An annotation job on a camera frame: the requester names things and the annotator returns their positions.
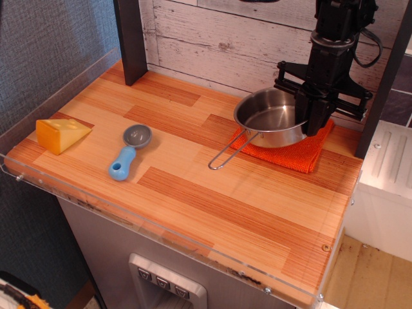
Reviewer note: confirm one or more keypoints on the silver steel pan with handle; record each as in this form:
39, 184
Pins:
267, 120

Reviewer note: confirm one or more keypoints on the clear acrylic table guard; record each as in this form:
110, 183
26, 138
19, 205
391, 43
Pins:
254, 234

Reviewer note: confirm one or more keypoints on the dark right frame post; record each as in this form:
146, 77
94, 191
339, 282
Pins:
387, 80

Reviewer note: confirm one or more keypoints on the orange knitted cloth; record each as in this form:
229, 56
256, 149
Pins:
301, 157

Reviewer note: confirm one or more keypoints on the silver toy fridge dispenser panel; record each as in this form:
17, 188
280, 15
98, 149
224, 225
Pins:
160, 287

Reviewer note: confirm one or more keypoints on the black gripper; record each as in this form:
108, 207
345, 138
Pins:
322, 87

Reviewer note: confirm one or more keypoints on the black yellow striped object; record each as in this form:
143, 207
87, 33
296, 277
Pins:
11, 297

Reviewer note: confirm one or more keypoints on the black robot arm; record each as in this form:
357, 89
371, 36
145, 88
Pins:
340, 23

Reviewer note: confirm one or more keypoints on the yellow toy cheese wedge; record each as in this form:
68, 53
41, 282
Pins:
56, 135

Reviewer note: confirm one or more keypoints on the blue grey toy scoop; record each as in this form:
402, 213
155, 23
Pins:
135, 137

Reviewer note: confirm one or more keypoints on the dark left frame post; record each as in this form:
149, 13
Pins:
131, 39

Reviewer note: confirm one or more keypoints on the white cabinet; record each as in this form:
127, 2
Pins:
380, 210

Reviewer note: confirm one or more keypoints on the dark frame post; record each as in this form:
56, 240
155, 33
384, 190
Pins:
131, 39
387, 80

